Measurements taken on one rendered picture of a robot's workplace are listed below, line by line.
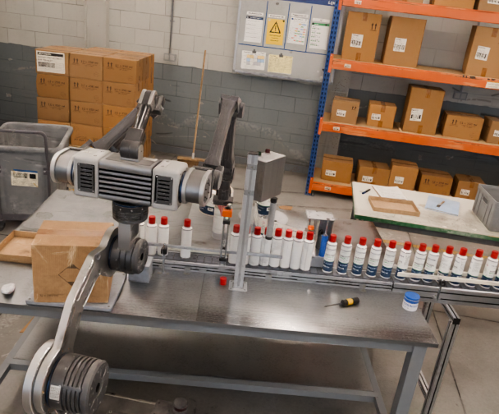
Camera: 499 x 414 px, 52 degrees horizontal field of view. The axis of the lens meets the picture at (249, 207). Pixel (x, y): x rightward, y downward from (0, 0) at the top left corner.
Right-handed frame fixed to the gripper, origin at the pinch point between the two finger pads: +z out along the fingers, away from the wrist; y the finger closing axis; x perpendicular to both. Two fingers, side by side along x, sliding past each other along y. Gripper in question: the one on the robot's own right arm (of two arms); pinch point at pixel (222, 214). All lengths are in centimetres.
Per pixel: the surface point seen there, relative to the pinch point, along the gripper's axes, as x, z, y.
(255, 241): 14.6, 5.9, -18.3
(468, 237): -84, 36, -170
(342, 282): 17, 22, -64
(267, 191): 25.2, -25.4, -20.5
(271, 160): 25, -40, -20
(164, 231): 14.3, 5.5, 26.6
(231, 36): -444, -43, 24
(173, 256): 13.5, 19.7, 21.6
